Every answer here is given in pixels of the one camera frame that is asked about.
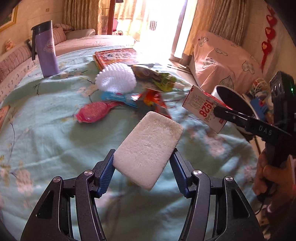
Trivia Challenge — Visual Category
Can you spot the green squeeze pouch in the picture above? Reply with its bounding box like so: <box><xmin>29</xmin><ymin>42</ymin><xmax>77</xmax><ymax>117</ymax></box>
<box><xmin>130</xmin><ymin>64</ymin><xmax>187</xmax><ymax>92</ymax></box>

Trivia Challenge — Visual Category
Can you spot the white bristle brush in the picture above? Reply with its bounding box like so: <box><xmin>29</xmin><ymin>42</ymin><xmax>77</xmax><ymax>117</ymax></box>
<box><xmin>95</xmin><ymin>63</ymin><xmax>137</xmax><ymax>93</ymax></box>

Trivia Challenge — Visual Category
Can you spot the red children's book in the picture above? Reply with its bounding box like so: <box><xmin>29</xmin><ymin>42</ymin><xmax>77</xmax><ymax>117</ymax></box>
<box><xmin>93</xmin><ymin>48</ymin><xmax>139</xmax><ymax>71</ymax></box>

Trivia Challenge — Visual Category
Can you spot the pink heart-print covered furniture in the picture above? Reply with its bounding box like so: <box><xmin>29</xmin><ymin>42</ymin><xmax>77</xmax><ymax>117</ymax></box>
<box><xmin>193</xmin><ymin>31</ymin><xmax>263</xmax><ymax>94</ymax></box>

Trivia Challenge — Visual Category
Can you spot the small plush teddy toy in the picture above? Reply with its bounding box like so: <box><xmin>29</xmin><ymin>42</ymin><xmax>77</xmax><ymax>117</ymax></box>
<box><xmin>4</xmin><ymin>39</ymin><xmax>14</xmax><ymax>52</ymax></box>

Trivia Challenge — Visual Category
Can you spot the black round trash bin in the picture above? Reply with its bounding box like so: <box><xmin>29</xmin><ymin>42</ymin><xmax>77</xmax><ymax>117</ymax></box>
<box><xmin>211</xmin><ymin>85</ymin><xmax>260</xmax><ymax>137</ymax></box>

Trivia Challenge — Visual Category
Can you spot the red white 1928 carton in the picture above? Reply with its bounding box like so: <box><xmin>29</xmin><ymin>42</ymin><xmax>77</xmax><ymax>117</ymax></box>
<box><xmin>182</xmin><ymin>85</ymin><xmax>231</xmax><ymax>133</ymax></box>

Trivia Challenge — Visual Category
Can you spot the purple travel mug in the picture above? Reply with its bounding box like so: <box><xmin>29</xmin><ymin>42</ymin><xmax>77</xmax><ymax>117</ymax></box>
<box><xmin>31</xmin><ymin>21</ymin><xmax>59</xmax><ymax>78</ymax></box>

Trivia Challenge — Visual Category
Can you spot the striped pink cushion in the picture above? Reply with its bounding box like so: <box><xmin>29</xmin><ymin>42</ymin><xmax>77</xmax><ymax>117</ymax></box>
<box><xmin>1</xmin><ymin>43</ymin><xmax>32</xmax><ymax>82</ymax></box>
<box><xmin>53</xmin><ymin>27</ymin><xmax>66</xmax><ymax>45</ymax></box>

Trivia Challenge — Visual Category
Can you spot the beige curtain left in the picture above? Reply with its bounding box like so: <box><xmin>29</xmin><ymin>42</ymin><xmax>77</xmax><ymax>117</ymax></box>
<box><xmin>63</xmin><ymin>0</ymin><xmax>102</xmax><ymax>35</ymax></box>

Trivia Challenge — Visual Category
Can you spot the long pink covered sofa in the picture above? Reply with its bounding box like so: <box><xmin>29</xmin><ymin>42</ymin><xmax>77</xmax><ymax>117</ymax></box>
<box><xmin>1</xmin><ymin>27</ymin><xmax>136</xmax><ymax>101</ymax></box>

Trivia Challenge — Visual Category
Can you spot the blue snack wrapper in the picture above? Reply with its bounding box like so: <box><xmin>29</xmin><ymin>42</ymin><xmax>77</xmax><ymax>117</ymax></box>
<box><xmin>101</xmin><ymin>92</ymin><xmax>140</xmax><ymax>108</ymax></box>

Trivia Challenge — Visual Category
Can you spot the white foam sponge block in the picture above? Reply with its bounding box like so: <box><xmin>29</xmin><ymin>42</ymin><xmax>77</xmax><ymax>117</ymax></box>
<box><xmin>113</xmin><ymin>111</ymin><xmax>184</xmax><ymax>191</ymax></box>

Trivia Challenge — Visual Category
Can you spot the red snack packet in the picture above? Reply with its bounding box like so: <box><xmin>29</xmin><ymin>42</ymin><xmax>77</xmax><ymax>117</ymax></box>
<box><xmin>136</xmin><ymin>88</ymin><xmax>171</xmax><ymax>119</ymax></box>

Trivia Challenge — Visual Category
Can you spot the framed landscape painting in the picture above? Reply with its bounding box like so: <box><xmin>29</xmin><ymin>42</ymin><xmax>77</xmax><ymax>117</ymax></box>
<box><xmin>0</xmin><ymin>5</ymin><xmax>18</xmax><ymax>32</ymax></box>

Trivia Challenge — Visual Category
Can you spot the red heart wall decoration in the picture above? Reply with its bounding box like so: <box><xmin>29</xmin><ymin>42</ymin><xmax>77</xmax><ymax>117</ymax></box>
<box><xmin>261</xmin><ymin>5</ymin><xmax>278</xmax><ymax>71</ymax></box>

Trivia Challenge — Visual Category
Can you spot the blue toy truck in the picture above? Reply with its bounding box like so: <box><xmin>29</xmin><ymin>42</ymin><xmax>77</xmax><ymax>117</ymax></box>
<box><xmin>250</xmin><ymin>97</ymin><xmax>268</xmax><ymax>117</ymax></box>

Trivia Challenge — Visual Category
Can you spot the right hand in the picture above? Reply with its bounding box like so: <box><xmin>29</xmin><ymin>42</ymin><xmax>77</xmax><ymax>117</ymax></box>
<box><xmin>252</xmin><ymin>151</ymin><xmax>295</xmax><ymax>212</ymax></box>

